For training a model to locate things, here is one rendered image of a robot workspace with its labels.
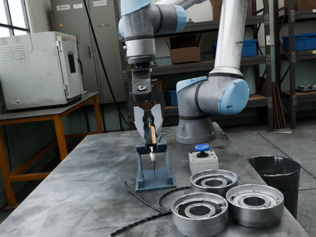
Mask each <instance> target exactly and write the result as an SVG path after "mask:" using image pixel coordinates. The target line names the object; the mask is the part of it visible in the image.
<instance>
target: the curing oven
mask: <svg viewBox="0 0 316 237"><path fill-rule="evenodd" d="M82 74H83V69H82V62H81V60H80V58H79V50H78V45H77V40H76V36H74V35H68V34H64V33H60V32H40V33H32V34H24V35H16V36H7V37H0V81H1V86H2V90H3V95H4V100H5V104H6V109H7V110H12V112H13V113H14V112H17V109H23V108H32V107H41V106H50V105H59V104H62V107H67V106H66V104H67V103H69V102H71V101H73V100H75V99H77V98H78V100H80V99H82V98H81V97H82V96H85V90H84V84H83V78H82Z"/></svg>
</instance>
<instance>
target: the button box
mask: <svg viewBox="0 0 316 237"><path fill-rule="evenodd" d="M189 159H190V170H191V174H192V175H193V174H195V173H197V172H200V171H204V170H210V169H219V166H218V158H217V156H216V154H215V152H214V151H205V154H204V155H201V154H200V152H193V153H189Z"/></svg>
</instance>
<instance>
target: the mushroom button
mask: <svg viewBox="0 0 316 237"><path fill-rule="evenodd" d="M209 149H210V147H209V145H207V144H198V145H196V146H195V150H196V151H200V154H201V155H204V154H205V151H207V150H209Z"/></svg>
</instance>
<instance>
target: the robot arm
mask: <svg viewBox="0 0 316 237"><path fill-rule="evenodd" d="M204 1H206V0H156V1H154V2H152V3H151V1H150V0H121V16H122V18H121V20H120V21H119V24H118V28H119V32H120V34H121V35H122V37H123V38H125V43H126V45H127V46H123V48H124V50H127V51H126V53H127V57H129V58H130V59H128V64H132V63H135V64H136V68H133V69H132V82H131V88H130V90H132V94H131V95H128V97H129V101H128V109H129V112H130V114H131V117H132V119H133V121H134V123H135V126H136V128H137V130H138V132H139V133H140V135H141V136H142V137H143V139H146V138H145V131H144V121H143V116H144V109H143V108H142V107H140V106H139V105H142V104H143V103H146V102H151V104H154V101H156V102H155V104H154V105H153V106H152V107H151V113H152V115H153V116H154V125H155V136H156V137H158V135H159V133H160V131H161V127H162V123H163V118H164V113H165V108H166V102H165V99H164V97H163V91H159V89H158V87H159V84H158V80H157V79H151V76H150V65H149V62H153V61H156V58H155V56H154V55H155V54H156V49H155V40H154V35H159V34H164V33H175V32H180V31H182V30H183V29H184V27H185V25H186V22H187V17H186V12H185V10H187V9H188V8H190V7H191V6H193V5H194V4H201V3H203V2H204ZM248 1H250V0H222V8H221V18H220V26H219V33H218V41H217V49H216V57H215V64H214V69H213V70H212V71H211V72H209V77H208V78H207V76H203V77H198V78H193V79H187V80H183V81H179V82H178V83H177V85H176V90H177V92H176V94H177V101H178V111H179V125H178V129H177V134H176V139H177V142H179V143H183V144H201V143H207V142H211V141H213V140H215V139H216V131H215V128H214V126H213V123H212V121H211V118H210V113H211V114H222V115H236V114H238V113H240V112H241V111H242V110H243V109H244V108H245V106H246V104H247V102H248V98H249V89H248V84H247V83H246V82H245V81H244V76H243V74H242V73H241V72H240V64H241V57H242V49H243V41H244V33H245V23H246V15H247V7H248ZM138 103H140V104H138Z"/></svg>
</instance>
